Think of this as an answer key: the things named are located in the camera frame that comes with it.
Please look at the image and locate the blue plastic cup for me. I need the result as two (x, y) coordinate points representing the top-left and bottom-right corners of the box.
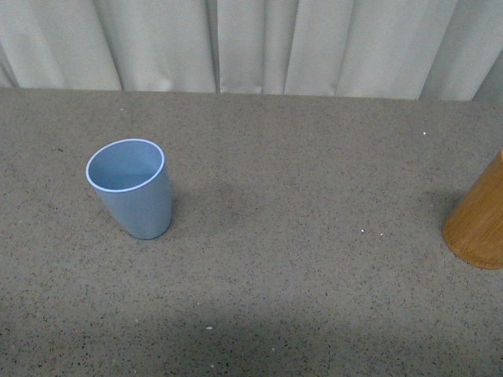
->
(86, 138), (172, 240)

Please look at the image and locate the white pleated curtain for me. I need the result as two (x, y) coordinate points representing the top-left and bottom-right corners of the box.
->
(1, 1), (502, 101)

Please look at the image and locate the bamboo wooden chopstick holder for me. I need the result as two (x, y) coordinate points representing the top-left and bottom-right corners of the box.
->
(442, 152), (502, 269)

